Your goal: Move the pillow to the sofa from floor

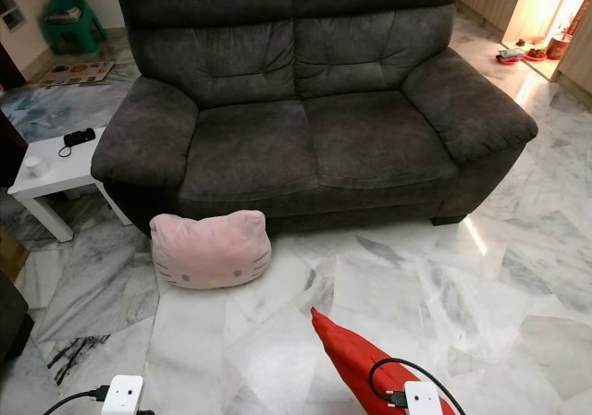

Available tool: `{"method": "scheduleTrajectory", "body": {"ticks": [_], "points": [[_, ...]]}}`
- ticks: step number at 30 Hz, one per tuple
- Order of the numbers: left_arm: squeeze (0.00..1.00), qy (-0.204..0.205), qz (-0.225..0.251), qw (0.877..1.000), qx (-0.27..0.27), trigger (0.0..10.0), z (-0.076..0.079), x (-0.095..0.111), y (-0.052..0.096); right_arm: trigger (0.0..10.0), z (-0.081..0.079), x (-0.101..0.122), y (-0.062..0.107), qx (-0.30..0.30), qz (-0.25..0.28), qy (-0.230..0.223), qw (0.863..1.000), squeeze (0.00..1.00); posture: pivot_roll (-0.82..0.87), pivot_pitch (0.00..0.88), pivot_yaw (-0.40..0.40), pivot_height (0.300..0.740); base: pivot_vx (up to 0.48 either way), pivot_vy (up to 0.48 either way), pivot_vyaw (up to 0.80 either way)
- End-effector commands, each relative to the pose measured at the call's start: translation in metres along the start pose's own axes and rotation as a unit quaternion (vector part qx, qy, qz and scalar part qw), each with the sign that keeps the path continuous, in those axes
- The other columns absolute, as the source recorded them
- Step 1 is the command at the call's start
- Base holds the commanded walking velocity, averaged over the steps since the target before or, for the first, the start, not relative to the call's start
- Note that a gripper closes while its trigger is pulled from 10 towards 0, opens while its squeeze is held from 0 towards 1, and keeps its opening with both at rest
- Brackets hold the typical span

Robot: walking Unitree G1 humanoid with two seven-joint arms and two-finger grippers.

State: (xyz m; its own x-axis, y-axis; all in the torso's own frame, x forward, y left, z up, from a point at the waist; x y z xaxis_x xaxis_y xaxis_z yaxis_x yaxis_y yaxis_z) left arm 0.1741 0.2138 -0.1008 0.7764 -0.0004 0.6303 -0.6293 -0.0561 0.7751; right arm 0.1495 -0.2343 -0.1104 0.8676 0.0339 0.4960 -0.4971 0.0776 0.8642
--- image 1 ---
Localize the red pillow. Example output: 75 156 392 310
311 307 431 415

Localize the patterned floor mat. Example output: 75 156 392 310
39 59 116 88

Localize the pink cat face pillow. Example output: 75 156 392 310
150 210 273 291

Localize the grey two-seat fabric sofa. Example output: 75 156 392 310
91 0 539 236

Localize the dark wooden furniture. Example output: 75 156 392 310
0 110 27 194

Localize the white cup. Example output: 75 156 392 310
24 155 50 178

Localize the white side table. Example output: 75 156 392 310
7 127 133 243

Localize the green plastic stool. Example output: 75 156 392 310
42 0 109 56

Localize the frosted louvre window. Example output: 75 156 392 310
0 0 24 35

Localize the stack of books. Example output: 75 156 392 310
44 6 84 25

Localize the brown ceramic jar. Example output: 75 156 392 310
548 29 574 61

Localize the light wooden cabinet side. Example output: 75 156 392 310
555 0 592 85

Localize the black device with cord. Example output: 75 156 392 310
57 128 98 159

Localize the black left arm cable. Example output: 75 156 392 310
43 385 109 415

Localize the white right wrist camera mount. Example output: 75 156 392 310
403 381 443 415

